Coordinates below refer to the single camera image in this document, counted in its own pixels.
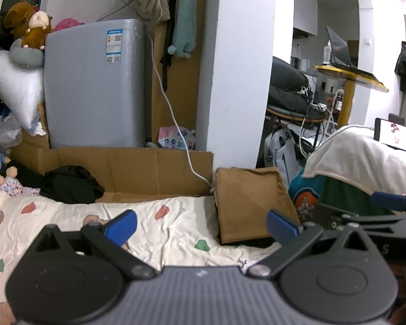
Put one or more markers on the grey backpack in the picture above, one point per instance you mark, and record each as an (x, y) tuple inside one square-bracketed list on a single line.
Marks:
[(282, 155)]

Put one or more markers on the hanging light teal towel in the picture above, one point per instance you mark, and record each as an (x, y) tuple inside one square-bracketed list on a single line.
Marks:
[(184, 17)]

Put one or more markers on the brown plush bear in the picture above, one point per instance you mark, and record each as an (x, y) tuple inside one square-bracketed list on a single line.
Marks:
[(17, 17)]

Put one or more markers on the flattened cardboard box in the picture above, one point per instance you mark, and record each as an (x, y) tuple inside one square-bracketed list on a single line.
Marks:
[(138, 169)]

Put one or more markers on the clear plastic bag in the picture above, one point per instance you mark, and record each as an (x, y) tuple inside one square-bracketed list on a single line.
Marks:
[(6, 130)]

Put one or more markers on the smartphone with lit screen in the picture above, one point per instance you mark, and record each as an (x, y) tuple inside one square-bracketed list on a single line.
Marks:
[(397, 133)]

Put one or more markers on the pink white plastic packet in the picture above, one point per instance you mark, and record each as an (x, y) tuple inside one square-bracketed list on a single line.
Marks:
[(172, 140)]

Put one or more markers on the white pillow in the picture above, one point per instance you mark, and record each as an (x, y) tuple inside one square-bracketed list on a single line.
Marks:
[(17, 88)]

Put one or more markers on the open laptop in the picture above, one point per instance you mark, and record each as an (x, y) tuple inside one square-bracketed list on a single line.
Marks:
[(340, 47)]

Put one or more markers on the white bear print bed sheet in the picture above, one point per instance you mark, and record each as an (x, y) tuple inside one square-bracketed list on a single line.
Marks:
[(176, 226)]

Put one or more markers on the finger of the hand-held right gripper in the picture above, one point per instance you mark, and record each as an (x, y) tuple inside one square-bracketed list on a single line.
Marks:
[(387, 200), (385, 220)]

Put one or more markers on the white wall switch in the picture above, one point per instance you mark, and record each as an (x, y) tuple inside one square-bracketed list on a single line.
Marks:
[(367, 41)]

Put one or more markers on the small cardboard box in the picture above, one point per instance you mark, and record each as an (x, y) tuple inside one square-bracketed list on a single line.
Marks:
[(30, 152)]

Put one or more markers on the black chair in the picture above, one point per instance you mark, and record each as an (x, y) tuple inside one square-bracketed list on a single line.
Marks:
[(287, 88)]

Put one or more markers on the teal cloth with orange print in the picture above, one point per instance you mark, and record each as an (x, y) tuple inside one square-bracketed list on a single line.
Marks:
[(308, 196)]

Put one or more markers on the cream towel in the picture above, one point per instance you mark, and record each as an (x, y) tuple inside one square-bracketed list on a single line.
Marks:
[(358, 155)]

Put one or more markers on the crumpled black garment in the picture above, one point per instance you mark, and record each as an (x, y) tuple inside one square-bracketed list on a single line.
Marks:
[(71, 184)]

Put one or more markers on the pink plush toy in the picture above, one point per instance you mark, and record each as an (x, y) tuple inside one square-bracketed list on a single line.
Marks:
[(67, 25)]

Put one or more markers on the white bottle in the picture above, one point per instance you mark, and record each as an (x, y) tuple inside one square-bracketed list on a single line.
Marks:
[(327, 54)]

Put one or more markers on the brown printed t-shirt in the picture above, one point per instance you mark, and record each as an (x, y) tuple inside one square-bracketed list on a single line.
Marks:
[(250, 203)]

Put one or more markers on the tall cardboard panel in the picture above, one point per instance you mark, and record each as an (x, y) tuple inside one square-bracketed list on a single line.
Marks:
[(189, 91)]

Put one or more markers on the grey washing machine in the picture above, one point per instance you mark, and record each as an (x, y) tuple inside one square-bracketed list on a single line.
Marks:
[(94, 91)]

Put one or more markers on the white wall cabinet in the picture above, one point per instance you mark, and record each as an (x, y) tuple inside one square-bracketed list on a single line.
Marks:
[(304, 13)]

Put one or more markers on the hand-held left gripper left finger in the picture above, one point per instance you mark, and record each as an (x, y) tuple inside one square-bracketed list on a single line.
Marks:
[(121, 226)]

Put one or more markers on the grey plush cushion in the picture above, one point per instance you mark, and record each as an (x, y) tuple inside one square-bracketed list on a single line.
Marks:
[(25, 57)]

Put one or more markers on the yellow round table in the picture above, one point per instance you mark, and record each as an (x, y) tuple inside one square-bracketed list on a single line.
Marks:
[(350, 78)]

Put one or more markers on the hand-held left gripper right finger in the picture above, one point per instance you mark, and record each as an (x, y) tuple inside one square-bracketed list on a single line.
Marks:
[(284, 226)]

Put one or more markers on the plush doll in floral dress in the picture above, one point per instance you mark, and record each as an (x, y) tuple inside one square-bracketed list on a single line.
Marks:
[(15, 186)]

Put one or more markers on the cream brown plush hamster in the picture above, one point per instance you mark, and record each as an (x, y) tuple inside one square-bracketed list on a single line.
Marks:
[(37, 30)]

